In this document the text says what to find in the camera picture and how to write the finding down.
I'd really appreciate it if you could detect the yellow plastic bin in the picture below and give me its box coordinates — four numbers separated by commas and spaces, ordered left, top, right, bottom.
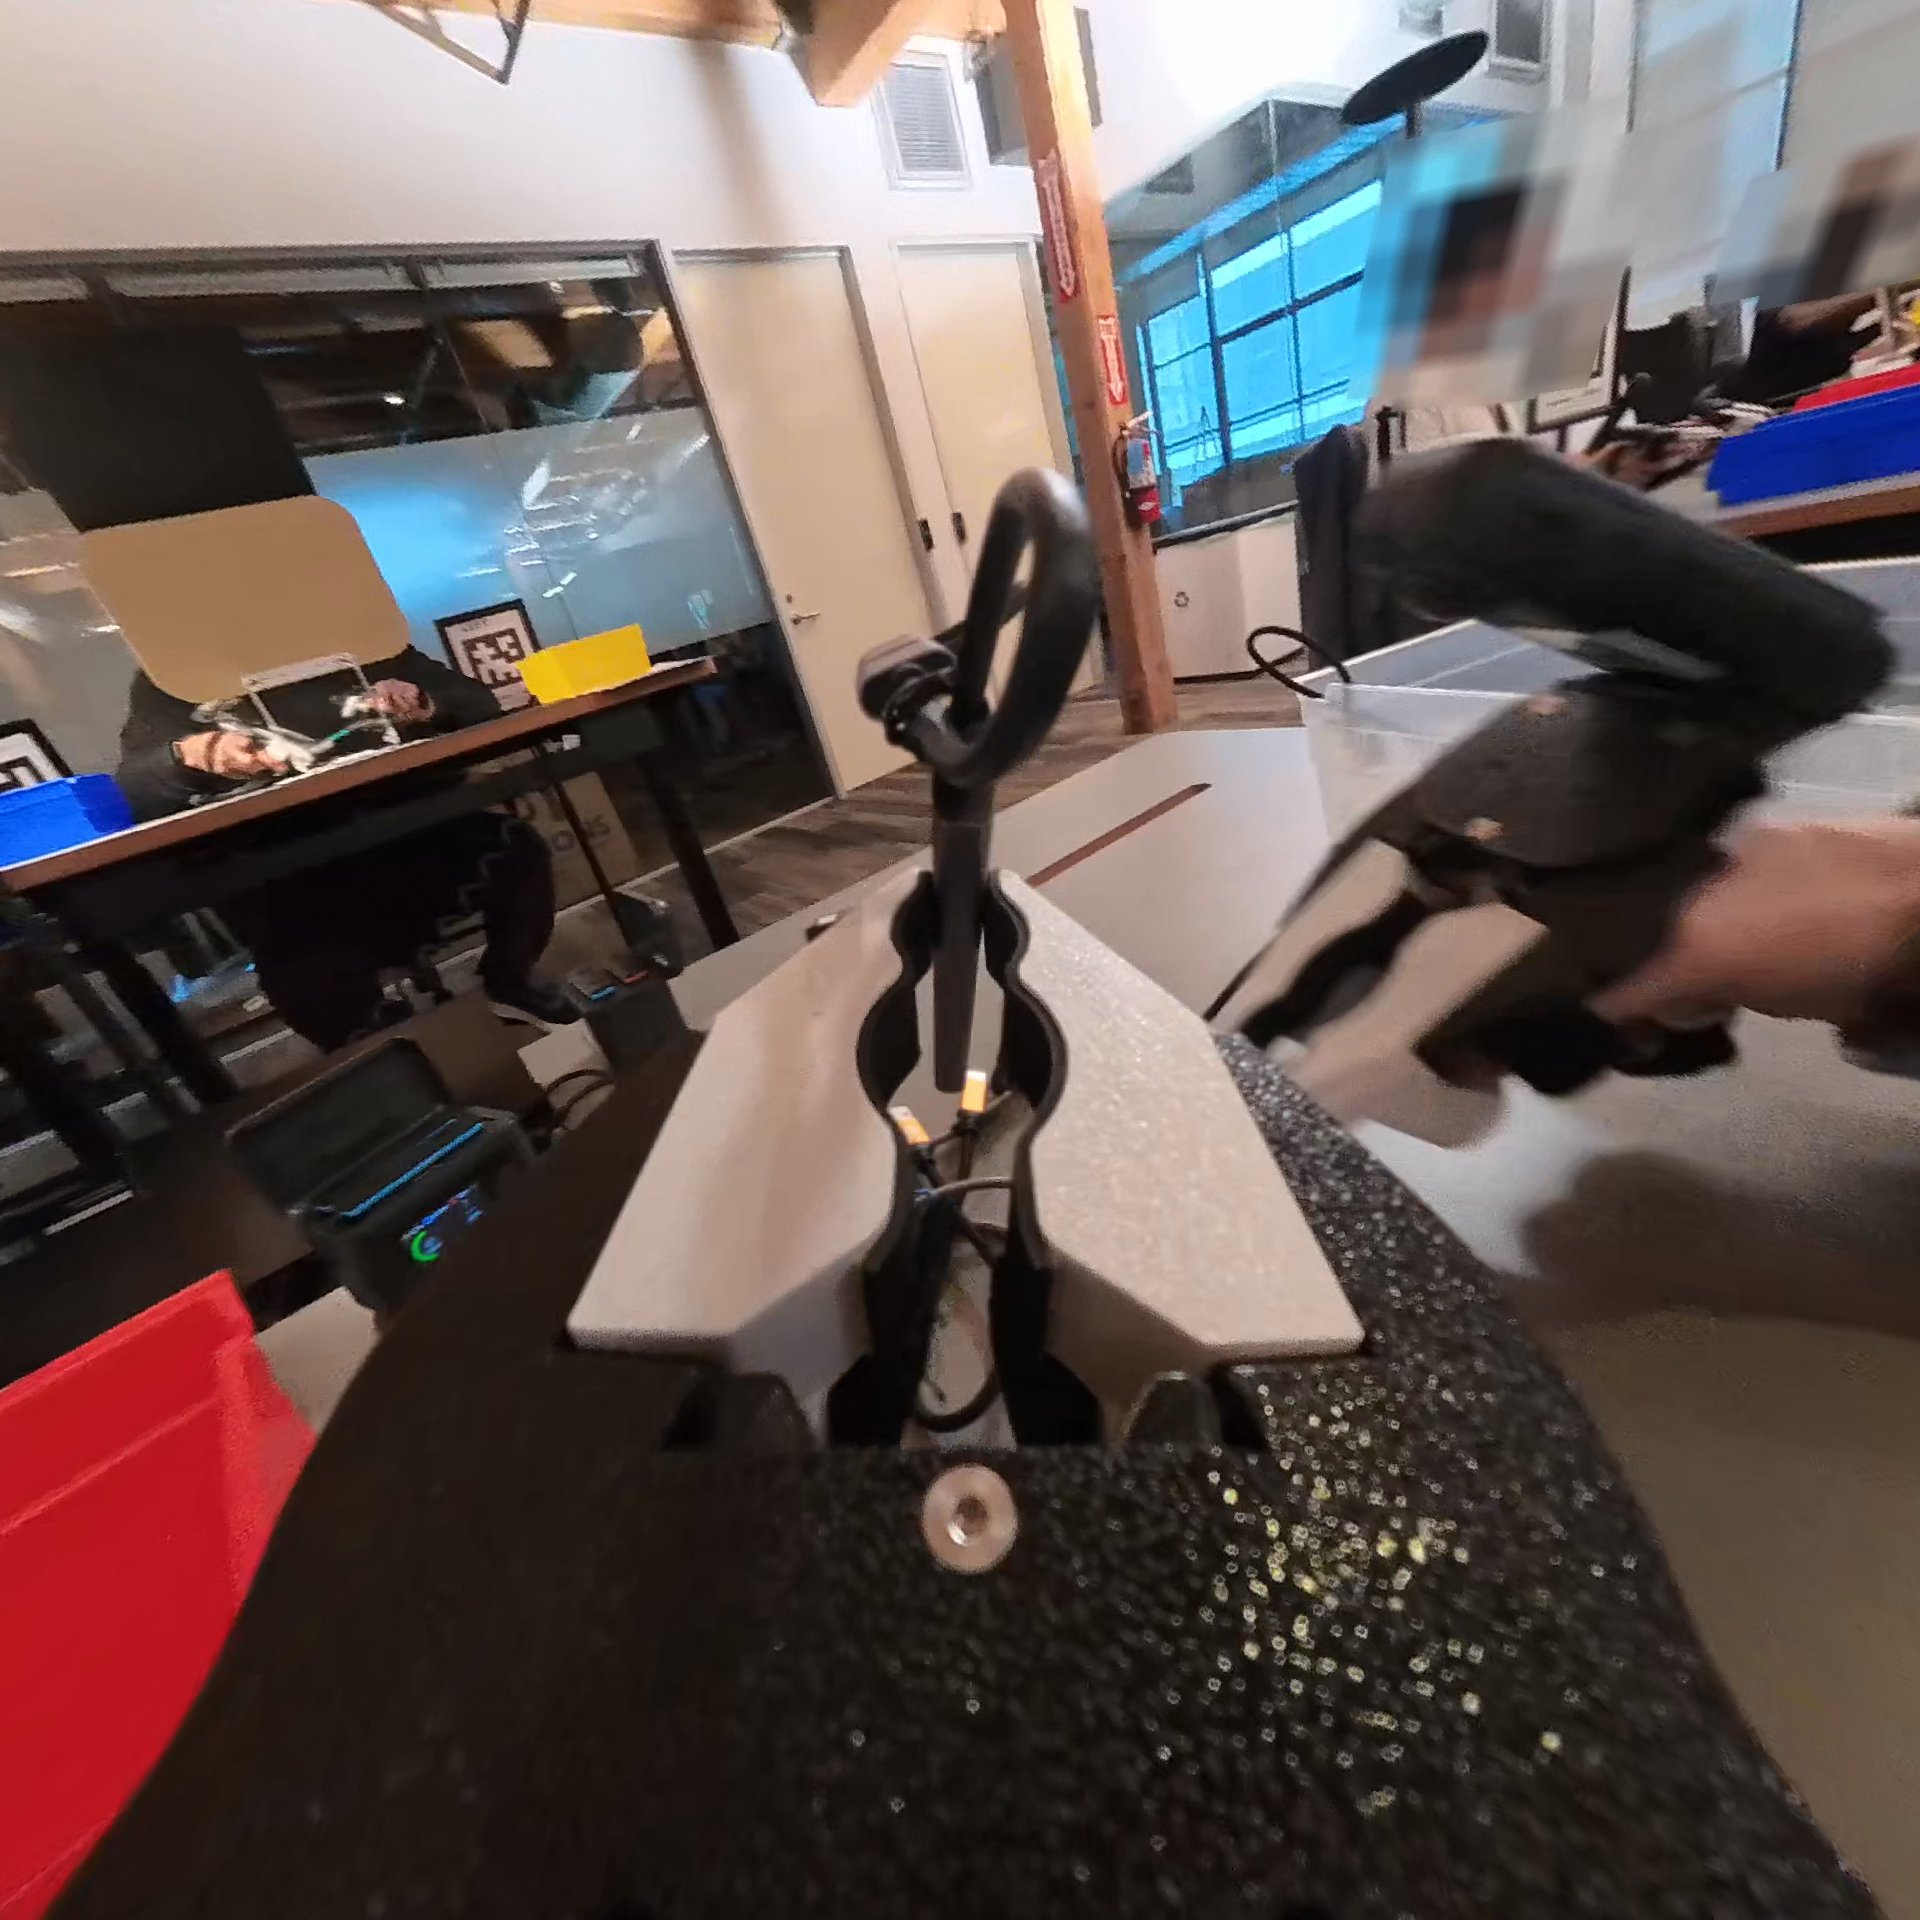
517, 623, 652, 709

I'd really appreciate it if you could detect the black hub cable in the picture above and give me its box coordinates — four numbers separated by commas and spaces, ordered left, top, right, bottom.
942, 469, 1105, 751

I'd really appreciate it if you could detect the wall air vent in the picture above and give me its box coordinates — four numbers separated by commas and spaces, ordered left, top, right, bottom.
874, 49, 971, 191

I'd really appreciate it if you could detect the blue plastic bin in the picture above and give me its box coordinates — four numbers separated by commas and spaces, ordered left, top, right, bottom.
1706, 392, 1920, 505
0, 771, 138, 871

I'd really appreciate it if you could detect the cardboard box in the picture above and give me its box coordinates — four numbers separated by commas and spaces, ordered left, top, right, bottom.
547, 748, 664, 891

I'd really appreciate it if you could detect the black round lamp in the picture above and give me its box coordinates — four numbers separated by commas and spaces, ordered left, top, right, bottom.
1342, 26, 1489, 140

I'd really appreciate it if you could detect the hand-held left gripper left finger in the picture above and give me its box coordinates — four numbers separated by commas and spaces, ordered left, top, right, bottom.
566, 874, 961, 1448

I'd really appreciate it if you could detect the silver adapter dongle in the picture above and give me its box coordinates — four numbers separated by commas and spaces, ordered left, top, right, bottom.
859, 634, 965, 734

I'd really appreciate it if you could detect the white door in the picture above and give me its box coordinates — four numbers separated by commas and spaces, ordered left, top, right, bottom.
674, 248, 942, 800
892, 239, 1086, 639

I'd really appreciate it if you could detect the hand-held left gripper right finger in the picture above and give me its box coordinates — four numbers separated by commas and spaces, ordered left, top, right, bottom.
980, 867, 1367, 1448

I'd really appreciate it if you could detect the wooden desk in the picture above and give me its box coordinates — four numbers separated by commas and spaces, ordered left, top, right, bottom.
1693, 477, 1920, 546
0, 656, 741, 1082

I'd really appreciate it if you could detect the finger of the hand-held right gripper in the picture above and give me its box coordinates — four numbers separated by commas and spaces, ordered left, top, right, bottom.
1216, 836, 1425, 1039
1301, 928, 1553, 1144

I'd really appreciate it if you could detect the clear plastic organiser box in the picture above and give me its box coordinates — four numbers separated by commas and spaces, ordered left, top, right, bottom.
1296, 676, 1920, 849

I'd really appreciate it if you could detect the black multi-port charger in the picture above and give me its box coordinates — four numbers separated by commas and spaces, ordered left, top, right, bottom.
563, 963, 688, 1070

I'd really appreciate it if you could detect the wooden post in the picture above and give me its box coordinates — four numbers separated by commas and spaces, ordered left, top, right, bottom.
1002, 0, 1183, 735

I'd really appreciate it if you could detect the red plastic bin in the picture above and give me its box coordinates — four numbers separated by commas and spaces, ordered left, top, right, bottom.
0, 1271, 320, 1920

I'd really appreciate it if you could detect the black power station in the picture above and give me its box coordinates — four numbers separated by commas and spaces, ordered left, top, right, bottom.
225, 1037, 539, 1307

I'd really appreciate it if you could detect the person's right hand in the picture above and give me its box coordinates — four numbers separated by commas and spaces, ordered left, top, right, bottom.
1586, 813, 1920, 1052

